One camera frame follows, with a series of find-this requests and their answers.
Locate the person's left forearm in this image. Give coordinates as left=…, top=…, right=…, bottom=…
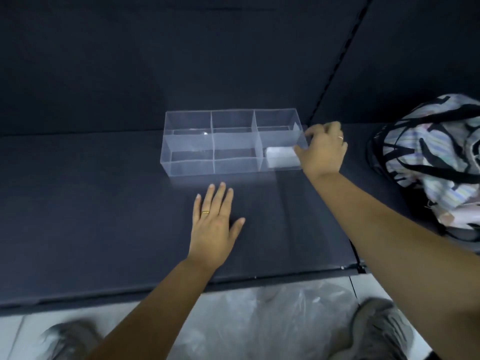
left=85, top=258, right=215, bottom=360

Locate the person's right hand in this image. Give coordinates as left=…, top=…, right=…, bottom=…
left=293, top=121, right=349, bottom=181

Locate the person's right forearm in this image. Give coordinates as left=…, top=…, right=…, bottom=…
left=302, top=170, right=480, bottom=360

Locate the clear three-compartment plastic box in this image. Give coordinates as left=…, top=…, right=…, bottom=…
left=160, top=107, right=311, bottom=178

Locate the person's right grey shoe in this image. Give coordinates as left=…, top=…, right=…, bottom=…
left=329, top=297, right=416, bottom=360

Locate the black white striped tote bag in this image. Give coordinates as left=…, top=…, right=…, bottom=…
left=366, top=93, right=480, bottom=243

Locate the clear plastic bag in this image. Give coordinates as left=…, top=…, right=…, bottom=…
left=265, top=146, right=301, bottom=170

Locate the person's left hand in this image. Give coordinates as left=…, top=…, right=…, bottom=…
left=186, top=181, right=247, bottom=269

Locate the pile of plastic bags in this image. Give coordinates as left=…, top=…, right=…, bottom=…
left=167, top=282, right=360, bottom=360

